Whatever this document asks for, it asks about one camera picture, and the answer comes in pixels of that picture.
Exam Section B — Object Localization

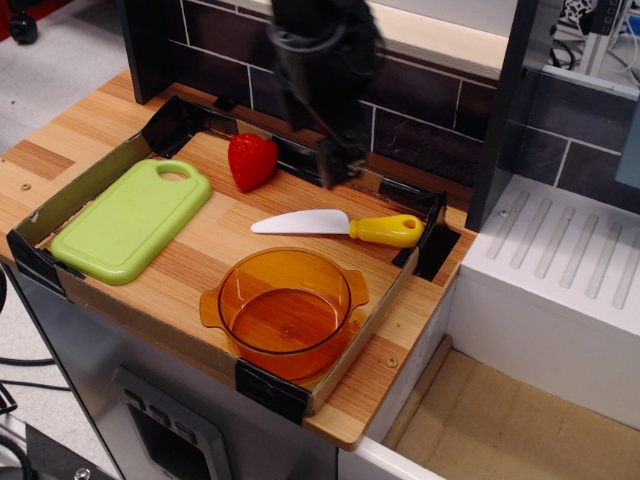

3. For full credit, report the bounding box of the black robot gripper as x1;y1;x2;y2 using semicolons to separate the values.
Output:
275;44;373;190

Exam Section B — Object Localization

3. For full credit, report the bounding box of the yellow handled white knife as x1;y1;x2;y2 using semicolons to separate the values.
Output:
251;209;425;248

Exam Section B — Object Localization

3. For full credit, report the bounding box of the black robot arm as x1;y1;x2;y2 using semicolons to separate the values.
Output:
267;1;384;189

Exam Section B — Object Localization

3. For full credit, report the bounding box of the cardboard fence with black tape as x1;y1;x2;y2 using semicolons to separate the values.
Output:
1;90;475;448

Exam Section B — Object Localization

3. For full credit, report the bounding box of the green plastic cutting board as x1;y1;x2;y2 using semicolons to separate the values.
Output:
51;159;212;285

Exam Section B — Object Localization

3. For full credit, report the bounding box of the red toy strawberry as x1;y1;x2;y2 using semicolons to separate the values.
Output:
227;133;279;192

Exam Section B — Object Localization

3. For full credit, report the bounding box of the orange transparent pot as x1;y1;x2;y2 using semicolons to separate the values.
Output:
200;248;369;381

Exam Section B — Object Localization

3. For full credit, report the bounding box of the white sink drainboard unit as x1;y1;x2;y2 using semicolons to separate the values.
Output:
448;176;639;428

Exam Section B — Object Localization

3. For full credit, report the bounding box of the toy oven front panel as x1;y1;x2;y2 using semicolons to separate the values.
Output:
112;366;233;479

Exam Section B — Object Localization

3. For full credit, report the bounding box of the black caster wheel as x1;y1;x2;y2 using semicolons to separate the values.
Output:
9;12;38;45

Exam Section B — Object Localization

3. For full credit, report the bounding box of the dark grey vertical post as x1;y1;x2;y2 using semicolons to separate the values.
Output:
465;0;562;232

